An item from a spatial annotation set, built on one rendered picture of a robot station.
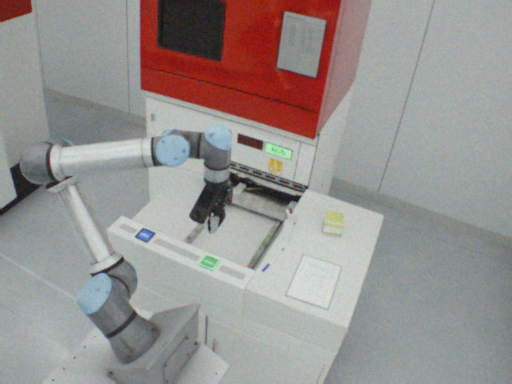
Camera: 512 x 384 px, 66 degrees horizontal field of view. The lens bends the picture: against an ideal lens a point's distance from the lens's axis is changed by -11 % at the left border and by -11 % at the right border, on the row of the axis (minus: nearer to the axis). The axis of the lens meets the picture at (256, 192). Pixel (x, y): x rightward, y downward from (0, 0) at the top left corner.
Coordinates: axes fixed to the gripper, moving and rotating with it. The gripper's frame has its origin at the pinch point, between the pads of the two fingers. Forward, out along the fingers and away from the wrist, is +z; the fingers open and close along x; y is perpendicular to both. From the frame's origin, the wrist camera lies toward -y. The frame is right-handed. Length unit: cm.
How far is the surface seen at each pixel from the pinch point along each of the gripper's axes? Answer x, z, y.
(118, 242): 35.0, 18.6, -4.0
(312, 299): -36.3, 13.9, 1.7
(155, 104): 60, -4, 59
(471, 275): -130, 111, 158
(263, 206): -1, 23, 48
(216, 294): -5.5, 22.9, -4.1
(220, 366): -18.0, 28.7, -25.4
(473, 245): -131, 111, 194
